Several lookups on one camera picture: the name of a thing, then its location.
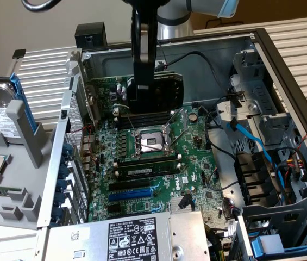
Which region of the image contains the green graphics card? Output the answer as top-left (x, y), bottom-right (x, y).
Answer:
top-left (84, 71), bottom-right (184, 128)

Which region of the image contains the open black PC case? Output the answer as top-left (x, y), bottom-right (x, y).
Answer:
top-left (37, 27), bottom-right (307, 261)

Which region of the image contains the metal socket cover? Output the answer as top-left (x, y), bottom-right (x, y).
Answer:
top-left (165, 107), bottom-right (188, 147)

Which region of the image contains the black box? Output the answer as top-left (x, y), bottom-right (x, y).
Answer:
top-left (74, 22), bottom-right (108, 51)

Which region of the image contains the CPU socket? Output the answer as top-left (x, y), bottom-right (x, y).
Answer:
top-left (133, 126), bottom-right (177, 160)

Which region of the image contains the metal locking lever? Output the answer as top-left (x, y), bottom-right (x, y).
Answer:
top-left (134, 141), bottom-right (170, 152)

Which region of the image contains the green Dell motherboard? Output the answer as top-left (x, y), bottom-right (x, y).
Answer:
top-left (79, 104), bottom-right (241, 240)

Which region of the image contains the blue slot clip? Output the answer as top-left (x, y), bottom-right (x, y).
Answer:
top-left (55, 178), bottom-right (68, 193)
top-left (58, 165), bottom-right (70, 180)
top-left (54, 191), bottom-right (66, 207)
top-left (51, 206), bottom-right (63, 221)
top-left (61, 143), bottom-right (74, 161)

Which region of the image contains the long black expansion slot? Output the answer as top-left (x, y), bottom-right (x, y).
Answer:
top-left (108, 178), bottom-right (154, 192)

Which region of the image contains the blue expansion slot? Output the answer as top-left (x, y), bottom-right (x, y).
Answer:
top-left (108, 187), bottom-right (155, 202)

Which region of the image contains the grey metal disk bay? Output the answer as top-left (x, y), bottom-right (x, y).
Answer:
top-left (215, 50), bottom-right (297, 147)

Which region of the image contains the silver chipset heatsink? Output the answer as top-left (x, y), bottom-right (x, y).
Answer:
top-left (169, 195), bottom-right (196, 213)

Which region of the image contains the short black expansion slot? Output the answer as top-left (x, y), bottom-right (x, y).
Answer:
top-left (106, 203), bottom-right (121, 214)

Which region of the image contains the black plastic fan shroud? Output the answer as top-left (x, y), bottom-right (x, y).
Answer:
top-left (234, 151), bottom-right (281, 207)

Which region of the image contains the grey parts rack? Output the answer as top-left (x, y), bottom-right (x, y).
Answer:
top-left (0, 99), bottom-right (61, 231)

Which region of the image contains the silver power supply unit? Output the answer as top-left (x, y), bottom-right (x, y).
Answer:
top-left (44, 210), bottom-right (211, 261)

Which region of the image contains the grey metal drive cage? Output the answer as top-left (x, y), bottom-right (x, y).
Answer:
top-left (237, 197), bottom-right (307, 261)

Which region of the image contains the blue plastic drive caddy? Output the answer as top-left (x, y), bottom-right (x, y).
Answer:
top-left (247, 233), bottom-right (307, 259)

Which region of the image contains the black wire with plug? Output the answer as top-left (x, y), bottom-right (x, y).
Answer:
top-left (155, 40), bottom-right (245, 108)

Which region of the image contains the thin red wire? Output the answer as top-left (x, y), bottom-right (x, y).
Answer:
top-left (70, 118), bottom-right (101, 169)

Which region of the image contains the thick black wire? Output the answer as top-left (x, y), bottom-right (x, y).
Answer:
top-left (204, 107), bottom-right (238, 164)

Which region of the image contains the blue flat SATA wire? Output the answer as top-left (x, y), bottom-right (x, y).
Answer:
top-left (228, 118), bottom-right (286, 206)

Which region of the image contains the black camera cable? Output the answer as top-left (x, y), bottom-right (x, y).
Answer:
top-left (21, 0), bottom-right (61, 12)

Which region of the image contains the thin black wire loop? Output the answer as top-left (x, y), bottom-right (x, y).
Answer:
top-left (206, 170), bottom-right (241, 191)

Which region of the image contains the multicoloured power wire bundle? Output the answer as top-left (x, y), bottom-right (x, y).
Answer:
top-left (274, 148), bottom-right (307, 191)

